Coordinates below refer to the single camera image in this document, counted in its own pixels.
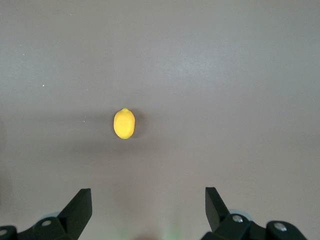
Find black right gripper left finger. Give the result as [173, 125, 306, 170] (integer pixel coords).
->
[0, 188, 93, 240]

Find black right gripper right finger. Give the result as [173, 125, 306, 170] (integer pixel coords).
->
[201, 186, 310, 240]

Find yellow lemon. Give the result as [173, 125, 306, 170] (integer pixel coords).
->
[113, 107, 137, 140]

